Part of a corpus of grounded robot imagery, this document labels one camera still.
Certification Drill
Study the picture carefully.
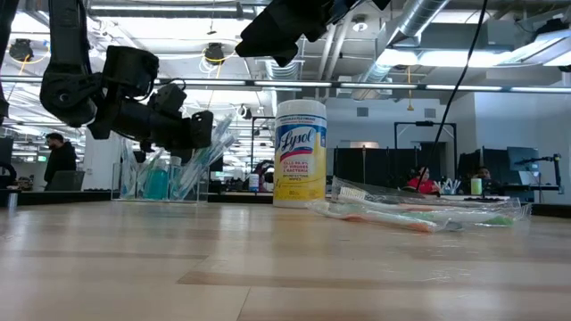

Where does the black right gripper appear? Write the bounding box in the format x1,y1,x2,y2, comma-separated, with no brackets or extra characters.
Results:
235,0,392,68

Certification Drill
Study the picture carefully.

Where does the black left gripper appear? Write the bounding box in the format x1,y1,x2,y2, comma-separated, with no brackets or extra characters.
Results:
142,110,214,151

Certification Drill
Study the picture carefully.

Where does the packaged toothbrushes pile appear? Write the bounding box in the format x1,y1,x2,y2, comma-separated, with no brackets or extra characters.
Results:
330,176,533,229

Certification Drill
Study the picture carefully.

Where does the long ceiling light strip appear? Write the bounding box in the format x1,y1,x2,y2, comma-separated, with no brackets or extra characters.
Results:
0,75,571,94

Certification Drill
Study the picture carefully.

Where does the black ceiling-hung device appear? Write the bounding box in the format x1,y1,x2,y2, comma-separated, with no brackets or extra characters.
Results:
8,38,35,63
203,42,227,67

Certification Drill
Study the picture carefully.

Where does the clear acrylic organizer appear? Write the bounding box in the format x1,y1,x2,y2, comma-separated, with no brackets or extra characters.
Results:
111,162,212,204

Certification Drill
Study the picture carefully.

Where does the white building column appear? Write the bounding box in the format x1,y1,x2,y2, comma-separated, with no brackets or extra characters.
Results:
81,127,125,192

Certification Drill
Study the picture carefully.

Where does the Lysol disinfecting wipes canister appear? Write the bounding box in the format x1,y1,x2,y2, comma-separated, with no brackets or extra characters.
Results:
272,99,328,210

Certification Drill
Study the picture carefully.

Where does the person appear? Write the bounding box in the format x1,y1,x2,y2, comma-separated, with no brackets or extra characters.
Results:
470,165,497,184
405,166,442,196
43,131,79,185

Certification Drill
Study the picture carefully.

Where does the black partition panel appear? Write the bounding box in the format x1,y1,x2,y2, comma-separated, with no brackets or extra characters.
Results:
333,145,420,193

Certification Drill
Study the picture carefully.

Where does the rectangular ceiling light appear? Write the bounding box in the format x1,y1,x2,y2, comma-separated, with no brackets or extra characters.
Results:
377,46,509,70

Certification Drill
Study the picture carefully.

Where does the cup of white utensils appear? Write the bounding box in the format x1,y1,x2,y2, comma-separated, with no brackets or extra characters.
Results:
434,177,461,196

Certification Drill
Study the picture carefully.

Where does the black computer monitor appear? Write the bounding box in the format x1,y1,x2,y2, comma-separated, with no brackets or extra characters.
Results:
506,145,541,186

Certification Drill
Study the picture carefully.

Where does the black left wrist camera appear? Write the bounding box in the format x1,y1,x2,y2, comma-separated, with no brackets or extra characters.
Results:
150,82,189,113

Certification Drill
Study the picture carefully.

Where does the silver ventilation duct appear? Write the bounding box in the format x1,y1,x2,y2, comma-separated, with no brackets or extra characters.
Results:
352,0,451,102
256,55,307,82

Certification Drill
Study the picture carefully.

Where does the black metal rack frame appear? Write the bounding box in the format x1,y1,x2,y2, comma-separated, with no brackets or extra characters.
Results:
393,120,459,179

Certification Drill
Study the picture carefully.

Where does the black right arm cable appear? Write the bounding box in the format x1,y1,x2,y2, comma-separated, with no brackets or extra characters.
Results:
414,0,490,193

